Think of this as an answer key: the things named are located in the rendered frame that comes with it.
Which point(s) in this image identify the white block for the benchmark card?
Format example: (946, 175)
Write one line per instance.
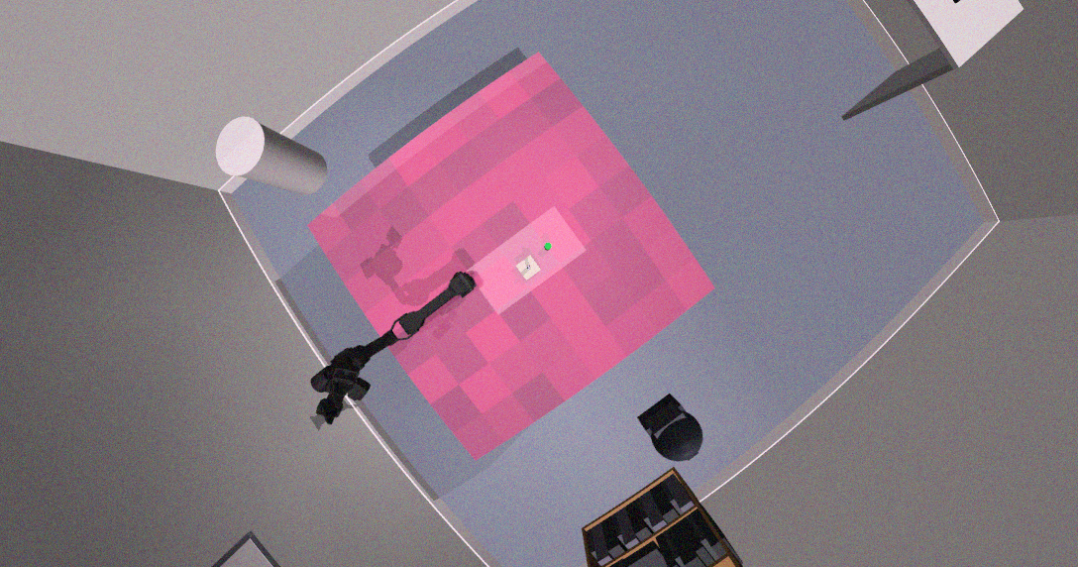
(534, 268)

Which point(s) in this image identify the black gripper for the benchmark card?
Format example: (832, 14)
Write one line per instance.
(342, 378)

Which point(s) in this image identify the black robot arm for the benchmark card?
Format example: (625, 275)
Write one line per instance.
(461, 285)

